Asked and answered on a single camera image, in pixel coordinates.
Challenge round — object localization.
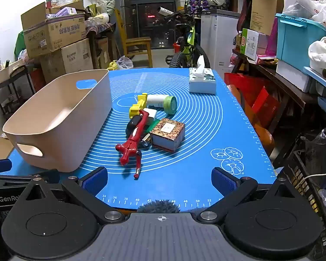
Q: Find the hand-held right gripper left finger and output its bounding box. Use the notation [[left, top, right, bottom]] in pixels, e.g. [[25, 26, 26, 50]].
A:
[[16, 166, 125, 225]]

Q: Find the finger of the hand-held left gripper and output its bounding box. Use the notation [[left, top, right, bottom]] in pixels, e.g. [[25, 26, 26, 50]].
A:
[[0, 159, 13, 174], [0, 169, 61, 190]]

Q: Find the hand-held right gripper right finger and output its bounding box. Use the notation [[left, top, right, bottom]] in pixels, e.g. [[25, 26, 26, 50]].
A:
[[197, 166, 309, 225]]

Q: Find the patterned brown gift box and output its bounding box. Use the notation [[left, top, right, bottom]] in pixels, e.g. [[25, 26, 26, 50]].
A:
[[149, 118, 186, 152]]

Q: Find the beige plastic basin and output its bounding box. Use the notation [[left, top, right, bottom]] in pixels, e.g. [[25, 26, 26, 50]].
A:
[[3, 69, 114, 173]]

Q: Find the green bottle with silver cap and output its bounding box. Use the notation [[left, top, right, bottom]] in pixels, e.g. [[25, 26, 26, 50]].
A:
[[141, 121, 160, 150]]

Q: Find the yellow toy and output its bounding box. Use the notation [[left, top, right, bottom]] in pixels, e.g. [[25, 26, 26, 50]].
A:
[[129, 93, 148, 119]]

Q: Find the white plastic bottle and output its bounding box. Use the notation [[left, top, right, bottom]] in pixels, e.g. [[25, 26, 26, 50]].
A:
[[147, 94, 169, 108]]

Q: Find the torn cardboard box on floor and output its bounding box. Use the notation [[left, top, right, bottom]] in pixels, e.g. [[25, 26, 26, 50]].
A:
[[0, 133, 16, 161]]

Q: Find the red action figure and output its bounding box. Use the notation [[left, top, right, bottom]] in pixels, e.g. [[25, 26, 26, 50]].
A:
[[115, 109, 150, 180]]

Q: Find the blue silicone mat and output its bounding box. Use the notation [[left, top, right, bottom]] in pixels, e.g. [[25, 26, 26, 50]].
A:
[[0, 67, 278, 213]]

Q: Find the orange round object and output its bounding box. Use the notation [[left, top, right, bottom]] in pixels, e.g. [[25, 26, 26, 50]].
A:
[[254, 124, 276, 157]]

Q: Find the black oval case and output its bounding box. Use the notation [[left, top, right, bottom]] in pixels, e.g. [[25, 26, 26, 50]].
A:
[[126, 115, 142, 139]]

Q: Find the dark fuzzy ball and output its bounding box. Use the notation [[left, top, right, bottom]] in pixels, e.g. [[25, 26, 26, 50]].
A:
[[136, 199, 181, 214]]

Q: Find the black rolling cart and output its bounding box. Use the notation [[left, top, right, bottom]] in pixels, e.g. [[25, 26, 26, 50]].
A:
[[0, 60, 36, 115]]

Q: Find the black plastic crate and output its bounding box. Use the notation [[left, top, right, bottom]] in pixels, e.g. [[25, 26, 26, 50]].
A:
[[283, 130, 326, 253]]

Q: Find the red gift bag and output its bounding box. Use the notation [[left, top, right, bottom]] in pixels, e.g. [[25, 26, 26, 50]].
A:
[[224, 72, 281, 128]]

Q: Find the white cube charger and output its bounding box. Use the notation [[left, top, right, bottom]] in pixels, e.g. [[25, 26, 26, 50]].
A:
[[143, 108, 158, 121]]

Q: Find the brown paper box on cart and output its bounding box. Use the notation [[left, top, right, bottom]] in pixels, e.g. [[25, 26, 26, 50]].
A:
[[0, 59, 27, 87]]

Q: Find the white tissue box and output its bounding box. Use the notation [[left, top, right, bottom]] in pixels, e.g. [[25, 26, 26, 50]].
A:
[[189, 55, 217, 95]]

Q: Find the dark wooden side table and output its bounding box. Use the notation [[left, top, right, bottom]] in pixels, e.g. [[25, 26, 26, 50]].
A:
[[231, 48, 306, 142]]

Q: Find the clear plastic bag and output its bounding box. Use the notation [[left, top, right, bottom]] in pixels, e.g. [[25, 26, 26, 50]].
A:
[[116, 55, 134, 70]]

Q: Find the printed cardboard box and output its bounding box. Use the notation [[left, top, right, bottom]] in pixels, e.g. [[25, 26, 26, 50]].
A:
[[39, 38, 94, 84]]

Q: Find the white box under bin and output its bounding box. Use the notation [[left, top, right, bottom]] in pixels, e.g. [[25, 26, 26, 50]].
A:
[[275, 59, 312, 93]]

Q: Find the green and black bicycle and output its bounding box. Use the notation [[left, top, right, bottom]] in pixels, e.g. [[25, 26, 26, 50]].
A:
[[157, 5, 212, 69]]

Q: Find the green and white carton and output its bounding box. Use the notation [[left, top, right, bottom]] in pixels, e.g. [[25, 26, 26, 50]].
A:
[[239, 28, 270, 61]]

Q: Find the wooden chair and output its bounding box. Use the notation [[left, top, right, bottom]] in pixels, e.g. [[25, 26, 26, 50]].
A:
[[115, 8, 153, 67]]

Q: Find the open cardboard box with clutter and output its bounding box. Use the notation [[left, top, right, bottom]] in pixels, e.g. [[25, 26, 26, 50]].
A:
[[21, 0, 87, 59]]

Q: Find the teal storage bin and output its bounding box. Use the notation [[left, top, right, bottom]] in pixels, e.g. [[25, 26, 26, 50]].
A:
[[274, 13, 326, 69]]

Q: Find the white cloth pile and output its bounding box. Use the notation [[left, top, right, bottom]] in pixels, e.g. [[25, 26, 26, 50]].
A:
[[308, 36, 326, 82]]

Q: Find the dark glass balcony door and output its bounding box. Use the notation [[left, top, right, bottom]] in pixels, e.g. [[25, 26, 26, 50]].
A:
[[122, 0, 191, 50]]

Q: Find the tall cardboard box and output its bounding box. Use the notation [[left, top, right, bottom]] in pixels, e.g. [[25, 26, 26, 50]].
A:
[[249, 0, 285, 36]]

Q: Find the white cable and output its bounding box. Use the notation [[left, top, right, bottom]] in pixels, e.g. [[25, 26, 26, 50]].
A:
[[301, 168, 326, 182]]

